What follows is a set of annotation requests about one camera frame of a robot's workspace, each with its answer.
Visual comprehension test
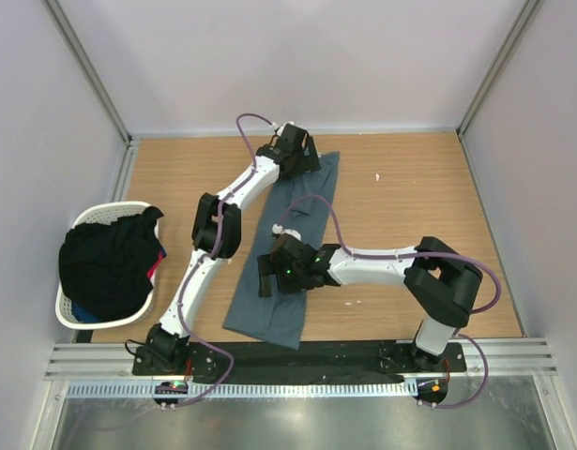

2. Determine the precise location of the grey-blue t shirt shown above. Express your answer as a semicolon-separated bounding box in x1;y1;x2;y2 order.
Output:
223;152;341;350

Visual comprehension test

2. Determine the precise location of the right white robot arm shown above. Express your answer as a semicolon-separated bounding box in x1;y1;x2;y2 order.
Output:
257;232;483;371

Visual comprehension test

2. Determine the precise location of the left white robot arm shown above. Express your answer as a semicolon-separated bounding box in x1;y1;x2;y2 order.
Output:
134;122;321;375

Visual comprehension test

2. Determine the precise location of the red garment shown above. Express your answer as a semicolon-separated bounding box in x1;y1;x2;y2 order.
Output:
146;247;167;280

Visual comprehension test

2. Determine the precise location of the black t shirt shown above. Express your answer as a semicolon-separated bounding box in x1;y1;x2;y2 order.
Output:
58;206;164;323

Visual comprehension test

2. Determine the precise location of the blue garment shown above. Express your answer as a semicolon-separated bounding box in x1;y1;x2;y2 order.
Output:
71;303;101;323

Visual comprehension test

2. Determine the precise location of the white laundry basket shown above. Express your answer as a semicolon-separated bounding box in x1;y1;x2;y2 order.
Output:
55;202;166;330

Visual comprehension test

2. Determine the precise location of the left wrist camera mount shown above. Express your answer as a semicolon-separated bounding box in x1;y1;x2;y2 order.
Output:
269;121;295;137

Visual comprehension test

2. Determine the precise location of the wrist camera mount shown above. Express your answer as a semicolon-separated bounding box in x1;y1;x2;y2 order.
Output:
269;121;295;137
271;224;302;240

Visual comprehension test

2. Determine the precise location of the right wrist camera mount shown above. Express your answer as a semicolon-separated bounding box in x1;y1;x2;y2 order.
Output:
271;224;302;240

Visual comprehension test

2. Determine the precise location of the white slotted cable duct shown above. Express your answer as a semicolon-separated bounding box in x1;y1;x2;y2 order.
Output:
67;380;418;400

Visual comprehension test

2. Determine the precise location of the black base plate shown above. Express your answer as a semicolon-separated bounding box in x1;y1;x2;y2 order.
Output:
132;339;467;385

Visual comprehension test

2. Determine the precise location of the left corner aluminium post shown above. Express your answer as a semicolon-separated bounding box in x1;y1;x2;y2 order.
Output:
41;0;131;146

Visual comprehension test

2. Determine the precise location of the corner aluminium post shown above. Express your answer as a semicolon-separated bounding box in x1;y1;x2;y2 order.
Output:
456;0;544;141
41;0;131;146

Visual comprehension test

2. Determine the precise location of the aluminium rail frame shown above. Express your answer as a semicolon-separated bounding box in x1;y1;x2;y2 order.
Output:
45;337;557;380

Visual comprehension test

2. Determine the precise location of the right corner aluminium post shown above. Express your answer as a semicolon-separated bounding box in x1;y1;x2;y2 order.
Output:
456;0;544;141

